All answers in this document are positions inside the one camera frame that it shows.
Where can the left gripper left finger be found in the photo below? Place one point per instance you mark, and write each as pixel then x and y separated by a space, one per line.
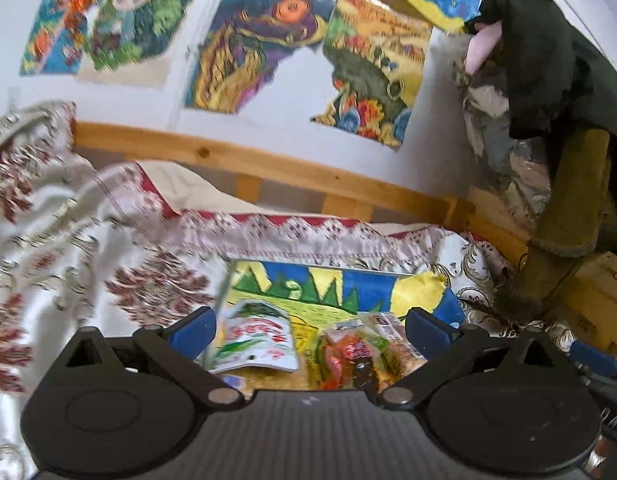
pixel 171 351

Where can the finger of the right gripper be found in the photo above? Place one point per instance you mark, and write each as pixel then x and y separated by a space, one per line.
pixel 593 359

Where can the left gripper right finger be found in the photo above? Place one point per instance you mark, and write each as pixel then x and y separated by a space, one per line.
pixel 450 353

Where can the peanut brittle clear packet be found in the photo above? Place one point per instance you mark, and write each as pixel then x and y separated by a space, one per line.
pixel 389 326

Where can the white red snack pouch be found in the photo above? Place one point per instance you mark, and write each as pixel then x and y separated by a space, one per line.
pixel 255 333

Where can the brown date snack packet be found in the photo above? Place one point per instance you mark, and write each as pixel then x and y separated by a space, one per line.
pixel 365 376

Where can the orange red snack packet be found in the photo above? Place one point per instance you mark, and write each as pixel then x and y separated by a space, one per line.
pixel 336 351

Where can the rice cracker clear packet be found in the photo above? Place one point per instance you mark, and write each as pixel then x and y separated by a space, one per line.
pixel 249 379

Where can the floral satin bed cover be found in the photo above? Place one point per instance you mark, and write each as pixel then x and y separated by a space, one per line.
pixel 81 246

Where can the grey tray with drawing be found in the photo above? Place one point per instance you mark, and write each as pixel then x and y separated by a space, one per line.
pixel 319 298

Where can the cream pillow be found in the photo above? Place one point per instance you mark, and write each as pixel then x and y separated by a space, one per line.
pixel 182 189

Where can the brown hanging trousers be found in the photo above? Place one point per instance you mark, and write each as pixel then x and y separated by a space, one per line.
pixel 567 230

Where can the dark hanging clothes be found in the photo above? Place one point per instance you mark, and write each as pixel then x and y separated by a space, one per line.
pixel 557 82

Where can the wooden bed rail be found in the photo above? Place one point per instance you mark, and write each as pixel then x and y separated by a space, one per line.
pixel 588 300

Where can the orange girl wall drawing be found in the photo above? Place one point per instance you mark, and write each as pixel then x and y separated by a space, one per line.
pixel 57 38

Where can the blond child wall drawing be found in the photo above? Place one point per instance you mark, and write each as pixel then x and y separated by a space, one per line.
pixel 130 42

